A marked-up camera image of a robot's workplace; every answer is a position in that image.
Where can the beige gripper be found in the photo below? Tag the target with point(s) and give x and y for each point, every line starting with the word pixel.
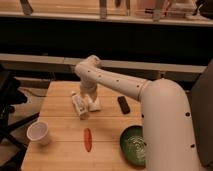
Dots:
pixel 90 88

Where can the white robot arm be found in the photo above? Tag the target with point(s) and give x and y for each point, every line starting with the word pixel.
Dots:
pixel 168 129

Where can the black rectangular bar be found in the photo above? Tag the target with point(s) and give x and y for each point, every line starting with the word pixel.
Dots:
pixel 123 105

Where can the white paper cup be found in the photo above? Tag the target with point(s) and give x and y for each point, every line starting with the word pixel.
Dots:
pixel 39 132

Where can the red chili pepper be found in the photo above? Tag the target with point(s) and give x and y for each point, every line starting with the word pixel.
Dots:
pixel 87 139

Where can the black office chair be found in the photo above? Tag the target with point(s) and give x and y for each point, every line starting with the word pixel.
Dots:
pixel 10 95

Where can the green ceramic bowl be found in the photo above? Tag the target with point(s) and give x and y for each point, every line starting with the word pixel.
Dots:
pixel 132 145

